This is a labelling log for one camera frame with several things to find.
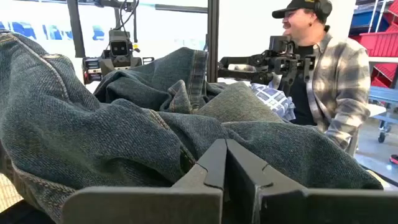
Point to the red storage bin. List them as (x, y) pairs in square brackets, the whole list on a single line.
[(385, 74), (379, 43)]

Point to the blue plaid shirt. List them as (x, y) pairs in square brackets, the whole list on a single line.
[(273, 99)]

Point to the grey metal cart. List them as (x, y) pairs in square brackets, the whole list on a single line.
[(384, 95)]

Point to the blue storage bin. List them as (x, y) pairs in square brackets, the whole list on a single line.
[(367, 20)]

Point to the dark denim garment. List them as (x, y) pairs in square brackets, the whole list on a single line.
[(93, 130)]

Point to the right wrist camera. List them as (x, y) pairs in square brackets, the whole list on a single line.
[(119, 48)]

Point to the person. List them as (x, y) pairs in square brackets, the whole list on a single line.
[(342, 87)]

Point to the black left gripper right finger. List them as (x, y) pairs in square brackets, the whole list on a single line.
[(311, 208)]

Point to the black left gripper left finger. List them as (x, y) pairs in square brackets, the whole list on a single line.
[(140, 205)]

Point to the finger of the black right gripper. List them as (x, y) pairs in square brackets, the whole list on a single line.
[(133, 63), (107, 67)]

